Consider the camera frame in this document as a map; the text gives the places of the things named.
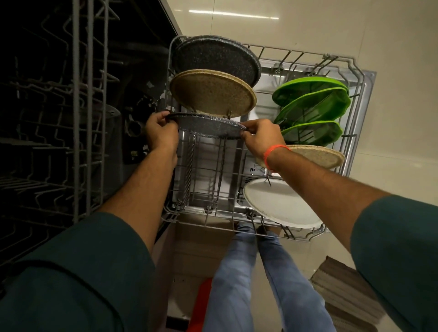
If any person's left hand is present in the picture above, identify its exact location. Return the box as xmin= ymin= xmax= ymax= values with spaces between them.
xmin=145 ymin=110 xmax=179 ymax=155

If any person's right hand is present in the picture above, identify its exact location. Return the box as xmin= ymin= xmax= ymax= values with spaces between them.
xmin=239 ymin=119 xmax=287 ymax=161

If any grey speckled plate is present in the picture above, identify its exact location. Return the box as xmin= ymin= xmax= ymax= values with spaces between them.
xmin=165 ymin=112 xmax=248 ymax=140
xmin=172 ymin=35 xmax=262 ymax=88

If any wire dish rack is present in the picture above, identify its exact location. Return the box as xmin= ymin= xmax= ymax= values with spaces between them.
xmin=161 ymin=34 xmax=365 ymax=243
xmin=0 ymin=0 xmax=122 ymax=257

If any round green plate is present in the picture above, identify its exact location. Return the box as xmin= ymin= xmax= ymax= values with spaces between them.
xmin=272 ymin=76 xmax=349 ymax=107

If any tan speckled plate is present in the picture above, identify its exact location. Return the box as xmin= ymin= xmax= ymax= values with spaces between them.
xmin=170 ymin=69 xmax=257 ymax=119
xmin=255 ymin=145 xmax=346 ymax=171

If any white plate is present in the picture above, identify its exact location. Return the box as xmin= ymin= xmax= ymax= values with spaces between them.
xmin=243 ymin=177 xmax=324 ymax=229

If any silver dishwasher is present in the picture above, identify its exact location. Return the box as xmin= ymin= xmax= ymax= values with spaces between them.
xmin=0 ymin=0 xmax=377 ymax=285

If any person's left forearm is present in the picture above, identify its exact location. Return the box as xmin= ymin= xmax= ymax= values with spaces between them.
xmin=99 ymin=150 xmax=178 ymax=254

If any person's right forearm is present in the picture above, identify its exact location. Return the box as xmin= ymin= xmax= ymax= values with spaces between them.
xmin=270 ymin=149 xmax=391 ymax=252

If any orange thread wristband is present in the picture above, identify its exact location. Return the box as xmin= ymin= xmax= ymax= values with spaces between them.
xmin=262 ymin=144 xmax=292 ymax=171

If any green shirt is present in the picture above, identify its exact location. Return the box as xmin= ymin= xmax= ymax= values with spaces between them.
xmin=0 ymin=195 xmax=438 ymax=332

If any striped brown floor mat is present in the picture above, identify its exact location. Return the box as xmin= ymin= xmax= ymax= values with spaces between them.
xmin=309 ymin=255 xmax=387 ymax=332

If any red plastic bucket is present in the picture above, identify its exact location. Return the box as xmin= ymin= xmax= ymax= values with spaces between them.
xmin=187 ymin=277 xmax=213 ymax=332

